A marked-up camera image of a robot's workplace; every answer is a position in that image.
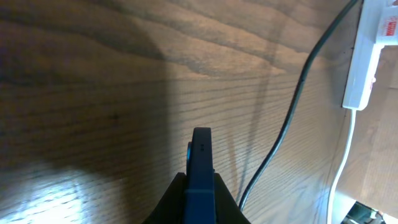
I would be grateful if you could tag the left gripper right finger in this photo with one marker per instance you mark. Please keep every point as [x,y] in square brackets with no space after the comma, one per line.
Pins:
[227,211]

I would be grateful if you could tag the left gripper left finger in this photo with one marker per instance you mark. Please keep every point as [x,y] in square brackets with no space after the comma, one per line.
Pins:
[169,209]

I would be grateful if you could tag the blue screen Galaxy smartphone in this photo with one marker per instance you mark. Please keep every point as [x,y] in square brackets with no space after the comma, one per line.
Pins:
[199,194]

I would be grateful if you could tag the white power strip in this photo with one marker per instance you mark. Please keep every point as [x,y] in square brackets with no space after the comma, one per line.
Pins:
[377,28]

